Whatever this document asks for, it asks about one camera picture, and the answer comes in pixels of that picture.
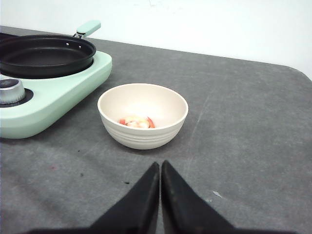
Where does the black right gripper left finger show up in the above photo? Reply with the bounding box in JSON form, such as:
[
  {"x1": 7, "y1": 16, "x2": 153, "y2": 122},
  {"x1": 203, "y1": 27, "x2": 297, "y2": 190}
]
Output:
[{"x1": 91, "y1": 161, "x2": 160, "y2": 234}]

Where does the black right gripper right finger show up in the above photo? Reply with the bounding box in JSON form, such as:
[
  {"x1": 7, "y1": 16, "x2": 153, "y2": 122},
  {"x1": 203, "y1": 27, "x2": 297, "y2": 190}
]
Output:
[{"x1": 161, "y1": 160, "x2": 236, "y2": 234}]

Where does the cooked orange shrimp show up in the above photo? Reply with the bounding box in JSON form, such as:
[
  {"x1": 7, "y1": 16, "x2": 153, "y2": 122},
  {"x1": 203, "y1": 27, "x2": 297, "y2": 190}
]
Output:
[{"x1": 119, "y1": 116, "x2": 155, "y2": 129}]

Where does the beige ribbed bowl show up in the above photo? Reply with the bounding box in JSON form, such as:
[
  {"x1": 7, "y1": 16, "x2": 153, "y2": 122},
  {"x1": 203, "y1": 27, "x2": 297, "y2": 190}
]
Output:
[{"x1": 97, "y1": 83, "x2": 189, "y2": 150}]

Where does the mint green breakfast maker base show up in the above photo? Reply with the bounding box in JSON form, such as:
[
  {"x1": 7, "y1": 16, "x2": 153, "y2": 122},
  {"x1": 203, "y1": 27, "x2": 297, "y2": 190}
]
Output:
[{"x1": 0, "y1": 51, "x2": 112, "y2": 139}]

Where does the silver right control knob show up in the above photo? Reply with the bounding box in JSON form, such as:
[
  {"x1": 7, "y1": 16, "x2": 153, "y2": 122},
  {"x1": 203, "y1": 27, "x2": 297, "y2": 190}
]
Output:
[{"x1": 0, "y1": 78, "x2": 26, "y2": 104}]

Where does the black frying pan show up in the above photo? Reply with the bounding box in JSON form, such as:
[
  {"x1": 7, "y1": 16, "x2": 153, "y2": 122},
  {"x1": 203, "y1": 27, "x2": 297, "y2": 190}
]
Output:
[{"x1": 0, "y1": 20, "x2": 101, "y2": 79}]

